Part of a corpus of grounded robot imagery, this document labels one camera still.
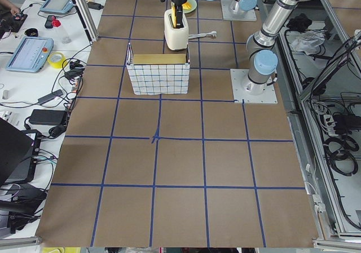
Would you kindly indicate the triangular golden bread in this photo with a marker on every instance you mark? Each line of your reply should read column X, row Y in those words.
column 187, row 6

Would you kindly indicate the black laptop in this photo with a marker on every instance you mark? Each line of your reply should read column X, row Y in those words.
column 18, row 154

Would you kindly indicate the black power brick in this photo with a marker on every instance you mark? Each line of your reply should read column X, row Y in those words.
column 47, row 117

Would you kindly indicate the blue teach pendant far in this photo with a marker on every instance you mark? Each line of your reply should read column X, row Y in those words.
column 59, row 7

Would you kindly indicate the white toaster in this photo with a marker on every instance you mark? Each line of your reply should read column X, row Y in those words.
column 176, row 39

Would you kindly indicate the yellow tape roll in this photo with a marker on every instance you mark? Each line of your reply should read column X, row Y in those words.
column 57, row 60

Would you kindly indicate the crumpled white cloth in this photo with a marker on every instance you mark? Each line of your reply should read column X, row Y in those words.
column 308, row 42

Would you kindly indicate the checkered wire basket with wood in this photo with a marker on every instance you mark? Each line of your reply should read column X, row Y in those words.
column 156, row 74

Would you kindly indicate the light green plate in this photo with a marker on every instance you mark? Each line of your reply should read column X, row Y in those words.
column 194, row 5

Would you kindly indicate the blue teach pendant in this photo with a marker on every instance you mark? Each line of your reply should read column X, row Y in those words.
column 30, row 55
column 59, row 7

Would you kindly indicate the toast slice in toaster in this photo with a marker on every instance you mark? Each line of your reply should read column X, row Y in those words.
column 174, row 16

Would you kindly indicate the red black tool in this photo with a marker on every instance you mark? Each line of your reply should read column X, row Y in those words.
column 52, row 22

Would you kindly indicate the aluminium frame post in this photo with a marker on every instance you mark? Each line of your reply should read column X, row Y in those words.
column 86, row 20

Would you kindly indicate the blue teach pendant near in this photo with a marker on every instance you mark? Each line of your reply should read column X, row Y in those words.
column 30, row 55

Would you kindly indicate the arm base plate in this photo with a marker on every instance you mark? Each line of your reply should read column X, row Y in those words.
column 247, row 92
column 243, row 16

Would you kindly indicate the black bowl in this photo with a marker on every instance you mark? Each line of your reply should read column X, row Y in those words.
column 31, row 32

